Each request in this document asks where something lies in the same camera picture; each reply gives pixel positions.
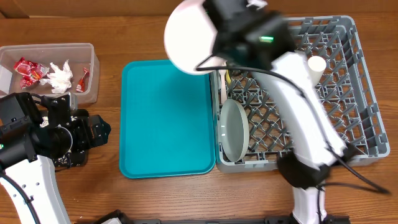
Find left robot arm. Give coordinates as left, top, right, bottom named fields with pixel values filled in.
left=1, top=92, right=111, bottom=223

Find white round plate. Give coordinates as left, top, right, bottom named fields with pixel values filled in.
left=164, top=0, right=226, bottom=75

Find clear plastic bin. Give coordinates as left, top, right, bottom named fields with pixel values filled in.
left=1, top=43, right=100, bottom=104

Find black plastic bin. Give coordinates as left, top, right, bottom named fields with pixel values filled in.
left=43, top=109, right=93, bottom=167

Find yellow plastic spoon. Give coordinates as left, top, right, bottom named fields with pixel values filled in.
left=225, top=70, right=231, bottom=86

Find teal plastic tray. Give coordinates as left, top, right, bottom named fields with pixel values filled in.
left=119, top=60, right=216, bottom=179

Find small red sauce packet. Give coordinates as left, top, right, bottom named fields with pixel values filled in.
left=76, top=67, right=90, bottom=93

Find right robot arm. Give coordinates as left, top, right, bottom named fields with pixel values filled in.
left=203, top=1, right=354, bottom=223

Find white plastic fork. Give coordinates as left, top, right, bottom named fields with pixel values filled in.
left=219, top=70, right=228, bottom=104

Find grey dishwasher rack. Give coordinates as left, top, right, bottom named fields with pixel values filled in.
left=211, top=16, right=391, bottom=173

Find grey round plate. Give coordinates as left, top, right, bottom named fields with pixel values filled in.
left=220, top=99, right=250, bottom=162

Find white rice grains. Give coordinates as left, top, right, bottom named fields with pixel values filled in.
left=39, top=116, right=76, bottom=168

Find white paper cup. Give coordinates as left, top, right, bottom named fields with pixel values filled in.
left=307, top=56, right=326, bottom=86

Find white napkin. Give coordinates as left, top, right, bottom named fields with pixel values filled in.
left=40, top=60, right=73, bottom=94

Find large red snack wrapper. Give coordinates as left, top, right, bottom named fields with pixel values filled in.
left=14, top=57, right=49, bottom=89

